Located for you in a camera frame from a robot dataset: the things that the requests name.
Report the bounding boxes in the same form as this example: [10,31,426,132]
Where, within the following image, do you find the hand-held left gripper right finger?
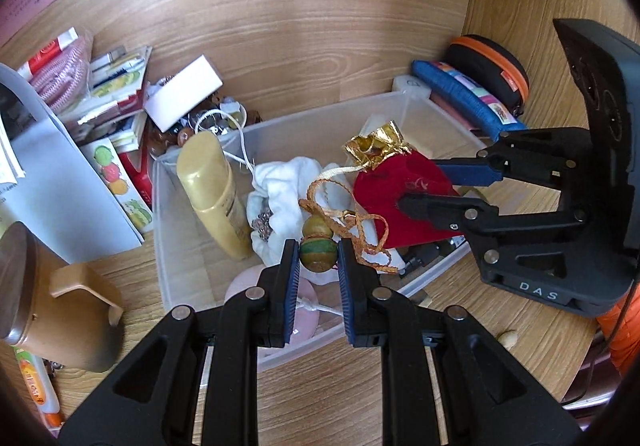
[337,238,583,446]

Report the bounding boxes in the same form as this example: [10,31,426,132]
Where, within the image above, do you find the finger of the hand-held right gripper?
[397,193,591,280]
[432,126,594,189]

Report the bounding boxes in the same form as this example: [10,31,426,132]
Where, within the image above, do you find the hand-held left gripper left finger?
[57,238,301,446]

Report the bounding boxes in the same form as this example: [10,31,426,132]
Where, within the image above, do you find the red velvet gold-trimmed pouch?
[320,121,463,249]

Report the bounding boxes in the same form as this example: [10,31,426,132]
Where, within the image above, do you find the wooden bead braided-cord pendant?
[298,176,401,274]

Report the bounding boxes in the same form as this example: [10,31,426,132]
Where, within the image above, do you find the pink round jar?
[223,265,321,352]

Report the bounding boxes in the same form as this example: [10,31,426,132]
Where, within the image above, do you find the white drawstring pouch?
[192,108,401,284]

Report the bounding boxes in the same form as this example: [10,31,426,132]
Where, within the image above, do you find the clear plastic storage box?
[151,90,493,372]

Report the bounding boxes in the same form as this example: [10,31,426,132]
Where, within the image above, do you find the beige lotion bottle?
[176,132,253,261]

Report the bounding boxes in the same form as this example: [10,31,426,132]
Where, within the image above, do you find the person's right forearm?
[595,293,640,379]

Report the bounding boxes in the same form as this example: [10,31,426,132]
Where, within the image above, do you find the pink notebook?
[430,93,488,139]

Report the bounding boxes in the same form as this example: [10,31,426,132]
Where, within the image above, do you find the blue zip pouch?
[411,58,528,142]

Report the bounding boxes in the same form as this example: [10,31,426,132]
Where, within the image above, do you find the black orange zip case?
[444,34,530,117]

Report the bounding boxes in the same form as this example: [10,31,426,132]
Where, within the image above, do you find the red packet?
[119,98,153,207]

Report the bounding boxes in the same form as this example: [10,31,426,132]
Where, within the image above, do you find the fruit print carton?
[80,138,153,234]

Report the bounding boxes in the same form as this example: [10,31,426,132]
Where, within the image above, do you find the small white box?
[144,53,224,131]

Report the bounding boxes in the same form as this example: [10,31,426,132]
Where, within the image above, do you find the white file box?
[0,63,146,257]

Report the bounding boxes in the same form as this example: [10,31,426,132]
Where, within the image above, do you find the brown lidded mug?
[0,221,125,374]

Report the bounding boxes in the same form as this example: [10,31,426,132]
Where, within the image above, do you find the orange white glue tube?
[12,346,66,429]

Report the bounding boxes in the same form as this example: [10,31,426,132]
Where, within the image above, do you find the fruit print sachet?
[90,46,153,102]

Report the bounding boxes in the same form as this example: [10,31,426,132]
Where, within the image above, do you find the red white tube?
[17,26,81,79]

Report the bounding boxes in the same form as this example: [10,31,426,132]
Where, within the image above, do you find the brown bead bracelet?
[149,123,196,157]

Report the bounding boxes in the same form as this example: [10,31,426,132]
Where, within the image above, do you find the black cable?
[560,276,640,409]

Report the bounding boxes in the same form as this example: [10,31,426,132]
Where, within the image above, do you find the pink coiled cable packet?
[30,33,96,114]

